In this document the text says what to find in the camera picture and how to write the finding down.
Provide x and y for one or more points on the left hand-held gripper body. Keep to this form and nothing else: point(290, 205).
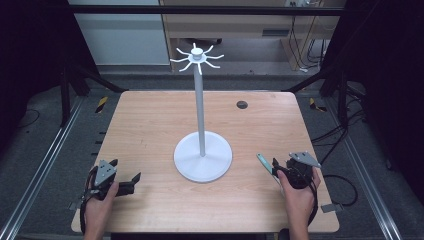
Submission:
point(104, 173)

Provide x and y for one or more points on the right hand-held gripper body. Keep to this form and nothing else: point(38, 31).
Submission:
point(300, 173)

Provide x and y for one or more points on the white hook stand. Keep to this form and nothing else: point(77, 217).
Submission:
point(202, 160)

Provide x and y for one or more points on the person's right hand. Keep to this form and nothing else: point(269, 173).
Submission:
point(300, 203)

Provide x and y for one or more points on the person's left hand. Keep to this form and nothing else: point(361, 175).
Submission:
point(100, 210)

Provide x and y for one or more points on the yellow black floor tape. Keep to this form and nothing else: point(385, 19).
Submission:
point(316, 105)
point(102, 104)

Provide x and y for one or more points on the white cabinet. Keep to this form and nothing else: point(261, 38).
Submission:
point(123, 36)

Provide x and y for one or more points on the grey metal table bracket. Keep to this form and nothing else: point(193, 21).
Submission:
point(74, 205)
point(331, 208)

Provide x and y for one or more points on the metal floor rail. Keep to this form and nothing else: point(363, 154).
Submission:
point(363, 170)
point(43, 166)

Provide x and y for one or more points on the black frame stand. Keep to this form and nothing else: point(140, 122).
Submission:
point(71, 80)
point(336, 83)

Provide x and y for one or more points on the black horizontal frame bar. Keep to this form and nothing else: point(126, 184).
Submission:
point(206, 10)

